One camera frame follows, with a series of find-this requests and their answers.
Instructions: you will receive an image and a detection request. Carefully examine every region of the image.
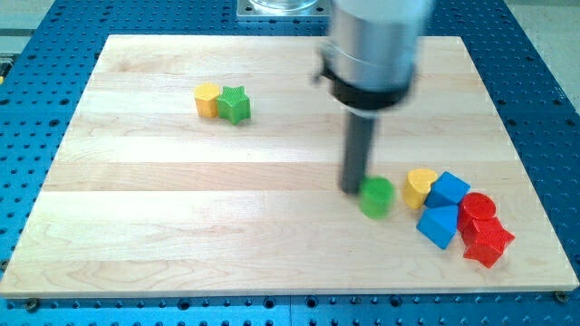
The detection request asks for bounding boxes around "green cylinder block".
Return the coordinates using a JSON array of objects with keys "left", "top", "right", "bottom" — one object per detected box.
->
[{"left": 359, "top": 177, "right": 395, "bottom": 219}]

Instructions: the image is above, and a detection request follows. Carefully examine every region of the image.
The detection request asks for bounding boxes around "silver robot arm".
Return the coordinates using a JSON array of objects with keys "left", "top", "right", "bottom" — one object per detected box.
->
[{"left": 317, "top": 0, "right": 434, "bottom": 119}]

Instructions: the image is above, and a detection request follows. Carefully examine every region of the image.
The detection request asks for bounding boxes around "green star block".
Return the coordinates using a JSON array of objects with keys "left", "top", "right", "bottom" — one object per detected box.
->
[{"left": 217, "top": 86, "right": 251, "bottom": 125}]

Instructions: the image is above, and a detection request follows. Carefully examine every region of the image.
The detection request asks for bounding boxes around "yellow hexagon block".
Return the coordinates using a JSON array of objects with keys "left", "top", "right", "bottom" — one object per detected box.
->
[{"left": 194, "top": 82, "right": 220, "bottom": 119}]

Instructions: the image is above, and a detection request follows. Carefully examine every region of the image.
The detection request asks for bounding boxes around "red star block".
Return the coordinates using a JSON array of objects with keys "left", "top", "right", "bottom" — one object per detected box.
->
[{"left": 461, "top": 217, "right": 516, "bottom": 268}]

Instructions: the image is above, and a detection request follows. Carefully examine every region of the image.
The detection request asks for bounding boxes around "black pusher rod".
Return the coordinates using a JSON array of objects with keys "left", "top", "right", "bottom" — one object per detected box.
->
[{"left": 340, "top": 113, "right": 375, "bottom": 195}]

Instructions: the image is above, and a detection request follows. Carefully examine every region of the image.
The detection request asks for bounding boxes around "yellow heart block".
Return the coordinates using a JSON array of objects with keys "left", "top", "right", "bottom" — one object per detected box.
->
[{"left": 402, "top": 168, "right": 439, "bottom": 209}]

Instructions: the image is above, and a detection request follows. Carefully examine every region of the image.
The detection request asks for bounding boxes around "light wooden board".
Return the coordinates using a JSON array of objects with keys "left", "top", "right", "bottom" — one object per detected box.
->
[{"left": 1, "top": 34, "right": 578, "bottom": 299}]

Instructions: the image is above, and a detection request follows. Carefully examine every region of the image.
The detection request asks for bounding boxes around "blue cube block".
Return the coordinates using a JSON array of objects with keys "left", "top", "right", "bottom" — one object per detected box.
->
[{"left": 425, "top": 171, "right": 470, "bottom": 208}]

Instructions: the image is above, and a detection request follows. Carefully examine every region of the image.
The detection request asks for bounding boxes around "blue triangle block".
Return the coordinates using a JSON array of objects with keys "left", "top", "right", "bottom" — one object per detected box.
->
[{"left": 416, "top": 206, "right": 459, "bottom": 250}]

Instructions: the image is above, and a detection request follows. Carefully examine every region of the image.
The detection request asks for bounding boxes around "red cylinder block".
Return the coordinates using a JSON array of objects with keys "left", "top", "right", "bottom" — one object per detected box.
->
[{"left": 457, "top": 192, "right": 497, "bottom": 232}]

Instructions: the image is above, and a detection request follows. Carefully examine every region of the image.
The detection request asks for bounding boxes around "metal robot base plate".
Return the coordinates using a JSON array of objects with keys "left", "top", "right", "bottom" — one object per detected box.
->
[{"left": 236, "top": 0, "right": 331, "bottom": 18}]

